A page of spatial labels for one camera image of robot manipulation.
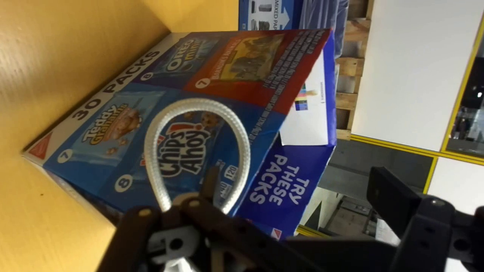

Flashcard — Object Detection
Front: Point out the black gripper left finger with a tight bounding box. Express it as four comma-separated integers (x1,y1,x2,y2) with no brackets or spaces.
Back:
199,166,219,203

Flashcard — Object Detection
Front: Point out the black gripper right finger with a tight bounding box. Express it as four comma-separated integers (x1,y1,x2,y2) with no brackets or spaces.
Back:
366,167,420,235

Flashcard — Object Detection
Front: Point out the long white braided rope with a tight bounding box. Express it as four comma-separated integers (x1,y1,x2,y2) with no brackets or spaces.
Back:
142,96,252,216

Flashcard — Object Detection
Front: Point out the blue snack cardboard box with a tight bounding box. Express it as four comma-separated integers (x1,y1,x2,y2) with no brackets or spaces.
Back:
24,28,335,240

